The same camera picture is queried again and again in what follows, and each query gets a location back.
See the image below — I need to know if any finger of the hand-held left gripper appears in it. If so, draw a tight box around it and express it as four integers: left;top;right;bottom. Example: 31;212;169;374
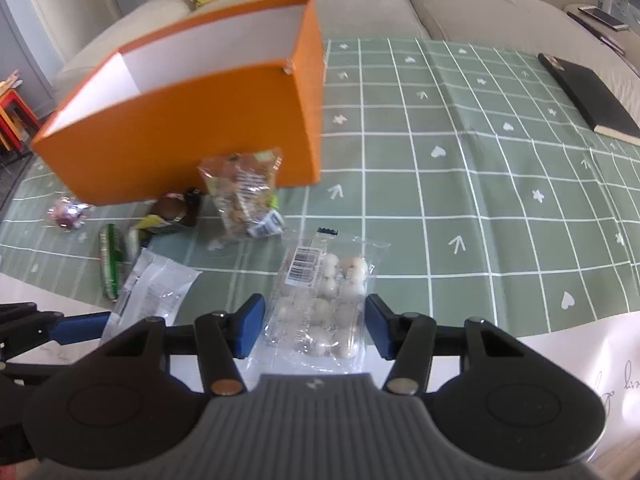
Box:
0;357;61;387
0;302;112;347

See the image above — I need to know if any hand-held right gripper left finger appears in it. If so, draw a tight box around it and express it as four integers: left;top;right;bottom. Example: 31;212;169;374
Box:
97;294;266;397

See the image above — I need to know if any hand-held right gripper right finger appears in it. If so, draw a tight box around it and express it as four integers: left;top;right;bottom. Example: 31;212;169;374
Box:
365;295;533;395

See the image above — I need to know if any clear packet of white balls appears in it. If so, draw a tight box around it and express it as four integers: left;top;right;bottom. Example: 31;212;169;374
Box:
250;227;391;376

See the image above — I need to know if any orange cardboard box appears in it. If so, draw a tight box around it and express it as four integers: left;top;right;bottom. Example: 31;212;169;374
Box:
31;0;327;207

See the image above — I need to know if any green stick snack packet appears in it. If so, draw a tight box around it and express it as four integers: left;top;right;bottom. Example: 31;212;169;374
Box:
97;224;126;300

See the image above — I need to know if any white plastic wrapper packet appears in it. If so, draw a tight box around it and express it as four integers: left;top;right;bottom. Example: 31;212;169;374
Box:
100;247;202;346

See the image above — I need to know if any small shiny candy packet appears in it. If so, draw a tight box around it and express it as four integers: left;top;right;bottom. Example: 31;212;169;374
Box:
47;196;96;231

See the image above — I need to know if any clear packet of brown nuts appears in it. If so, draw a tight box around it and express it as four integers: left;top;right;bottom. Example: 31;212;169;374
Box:
198;147;287;243

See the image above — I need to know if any dark brown snack packet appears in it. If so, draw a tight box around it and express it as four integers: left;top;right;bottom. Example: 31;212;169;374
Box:
150;187;203;228

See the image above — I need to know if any green checked tablecloth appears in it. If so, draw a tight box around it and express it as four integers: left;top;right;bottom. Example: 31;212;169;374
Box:
0;35;640;336

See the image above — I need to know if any white sheet with handwriting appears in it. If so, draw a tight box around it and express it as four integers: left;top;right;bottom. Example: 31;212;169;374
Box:
0;272;640;461

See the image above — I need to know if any red plastic stool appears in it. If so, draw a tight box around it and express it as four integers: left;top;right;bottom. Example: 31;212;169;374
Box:
0;87;42;156

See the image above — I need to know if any black notebook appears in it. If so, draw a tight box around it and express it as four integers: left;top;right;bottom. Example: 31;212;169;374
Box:
537;52;640;147

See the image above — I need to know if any beige sofa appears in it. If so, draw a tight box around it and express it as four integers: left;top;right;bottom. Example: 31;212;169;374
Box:
52;0;640;126

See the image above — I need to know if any white door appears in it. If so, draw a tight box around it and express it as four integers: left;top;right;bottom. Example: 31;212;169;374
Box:
15;0;123;61

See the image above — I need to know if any dark remote control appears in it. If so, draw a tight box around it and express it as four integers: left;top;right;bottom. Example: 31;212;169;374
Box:
565;9;626;56

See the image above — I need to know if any smartphone with white case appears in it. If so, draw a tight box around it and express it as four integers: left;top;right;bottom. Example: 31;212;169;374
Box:
577;5;630;32

